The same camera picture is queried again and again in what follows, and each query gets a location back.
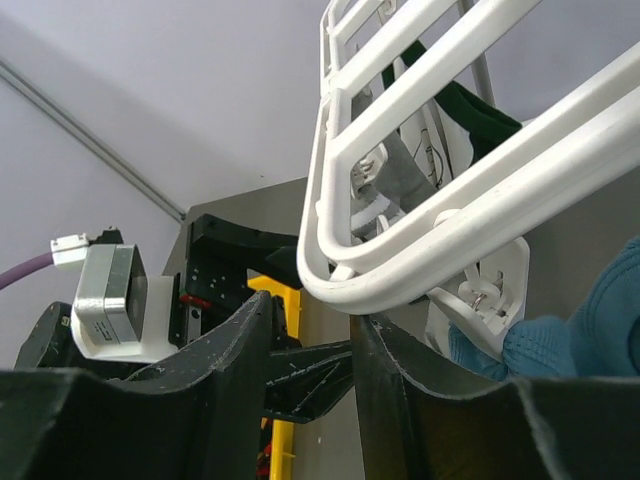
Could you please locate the yellow plastic bin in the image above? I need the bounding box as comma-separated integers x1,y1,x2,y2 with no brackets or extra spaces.
248,276,301,479

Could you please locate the green and white sock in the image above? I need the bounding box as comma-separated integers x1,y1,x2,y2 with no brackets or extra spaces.
379,39,524,189

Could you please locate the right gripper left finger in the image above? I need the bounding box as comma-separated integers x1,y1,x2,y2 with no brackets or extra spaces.
1,292,272,479

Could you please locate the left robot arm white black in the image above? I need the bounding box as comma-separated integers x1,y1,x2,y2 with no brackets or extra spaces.
16,214,354,424

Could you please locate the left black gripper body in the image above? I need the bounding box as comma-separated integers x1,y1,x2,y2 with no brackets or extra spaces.
169,214,302,348

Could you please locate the red black argyle sock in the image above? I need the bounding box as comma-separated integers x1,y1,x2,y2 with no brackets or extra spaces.
256,418,273,480

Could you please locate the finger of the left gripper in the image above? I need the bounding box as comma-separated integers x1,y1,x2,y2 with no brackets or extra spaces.
287,340,354,424

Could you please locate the blue cloth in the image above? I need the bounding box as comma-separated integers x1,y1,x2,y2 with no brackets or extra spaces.
448,237,639,381

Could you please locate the grey striped sock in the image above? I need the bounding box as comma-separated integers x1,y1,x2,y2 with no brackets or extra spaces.
349,89,441,216

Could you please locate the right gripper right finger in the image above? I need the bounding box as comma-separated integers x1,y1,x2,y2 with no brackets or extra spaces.
350,314,639,479

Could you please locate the white clip hanger frame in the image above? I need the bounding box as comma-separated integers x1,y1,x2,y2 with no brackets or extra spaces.
297,1,639,314

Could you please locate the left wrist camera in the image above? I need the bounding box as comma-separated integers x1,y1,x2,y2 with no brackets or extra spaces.
50,234,179,364

